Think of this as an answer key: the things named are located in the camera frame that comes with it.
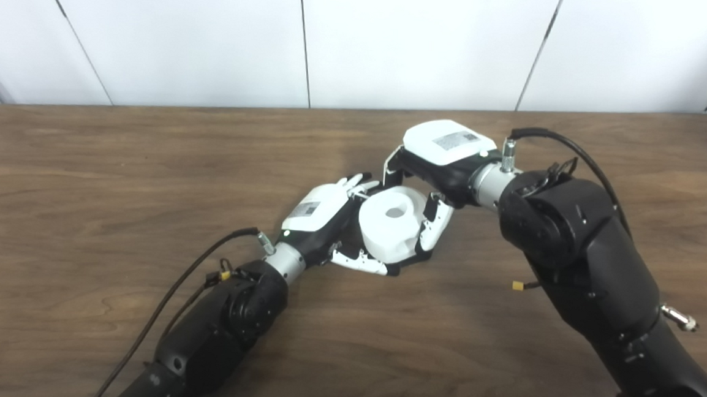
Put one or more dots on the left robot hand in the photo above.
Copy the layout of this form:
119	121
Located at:
322	212

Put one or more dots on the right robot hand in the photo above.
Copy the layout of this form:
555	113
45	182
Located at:
446	143

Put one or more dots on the round white piece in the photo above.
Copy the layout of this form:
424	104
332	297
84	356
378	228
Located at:
388	231

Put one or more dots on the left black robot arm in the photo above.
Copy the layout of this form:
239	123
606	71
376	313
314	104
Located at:
222	331

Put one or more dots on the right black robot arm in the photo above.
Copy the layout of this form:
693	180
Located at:
583	249

